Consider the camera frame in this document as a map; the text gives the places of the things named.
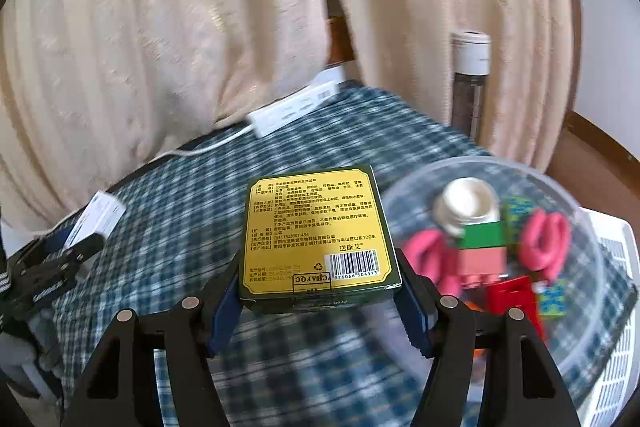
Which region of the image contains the long pink foam curler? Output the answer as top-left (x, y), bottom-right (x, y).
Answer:
top-left (520, 211), bottom-right (573, 285)

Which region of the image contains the cream patterned curtain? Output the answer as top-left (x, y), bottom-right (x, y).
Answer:
top-left (0, 0), bottom-right (576, 228)

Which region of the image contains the brown wooden frame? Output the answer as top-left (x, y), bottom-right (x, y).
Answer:
top-left (327, 12), bottom-right (361, 68)

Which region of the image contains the green blue patterned block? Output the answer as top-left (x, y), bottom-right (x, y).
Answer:
top-left (502, 196), bottom-right (536, 248)
top-left (534, 279), bottom-right (568, 320)

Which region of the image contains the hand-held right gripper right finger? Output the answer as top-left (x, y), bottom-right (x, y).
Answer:
top-left (395, 249), bottom-right (583, 427)

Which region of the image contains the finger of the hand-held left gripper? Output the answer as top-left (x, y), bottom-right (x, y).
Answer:
top-left (20, 232), bottom-right (71, 268)
top-left (50, 234), bottom-right (106, 293)

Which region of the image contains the white medicine box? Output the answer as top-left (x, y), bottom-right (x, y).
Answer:
top-left (64, 191), bottom-right (127, 250)

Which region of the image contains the tall white capped cylinder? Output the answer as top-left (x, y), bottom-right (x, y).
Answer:
top-left (449, 29), bottom-right (493, 142)

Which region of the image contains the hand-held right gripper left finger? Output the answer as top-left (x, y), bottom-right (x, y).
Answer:
top-left (62, 252), bottom-right (243, 427)

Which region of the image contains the green and pink block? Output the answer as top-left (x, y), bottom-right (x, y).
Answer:
top-left (457, 221), bottom-right (507, 290)

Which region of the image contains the white power strip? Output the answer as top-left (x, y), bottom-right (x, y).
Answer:
top-left (248, 81), bottom-right (346, 138)

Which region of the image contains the clear plastic container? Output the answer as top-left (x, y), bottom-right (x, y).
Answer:
top-left (372, 156), bottom-right (610, 413)

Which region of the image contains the green and yellow box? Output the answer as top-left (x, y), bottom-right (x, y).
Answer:
top-left (237, 163), bottom-right (403, 312)

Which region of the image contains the white plastic basket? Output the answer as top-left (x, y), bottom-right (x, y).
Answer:
top-left (560, 207), bottom-right (640, 427)

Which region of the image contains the white plastic jar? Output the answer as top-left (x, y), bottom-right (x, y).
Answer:
top-left (432, 177), bottom-right (501, 238)

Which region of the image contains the red building block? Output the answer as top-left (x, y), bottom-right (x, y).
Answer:
top-left (487, 276), bottom-right (547, 343)

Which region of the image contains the small pink foam curler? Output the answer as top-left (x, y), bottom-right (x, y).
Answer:
top-left (404, 229), bottom-right (463, 295)

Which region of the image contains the blue plaid tablecloth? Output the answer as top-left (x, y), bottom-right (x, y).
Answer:
top-left (50, 79), bottom-right (496, 427)

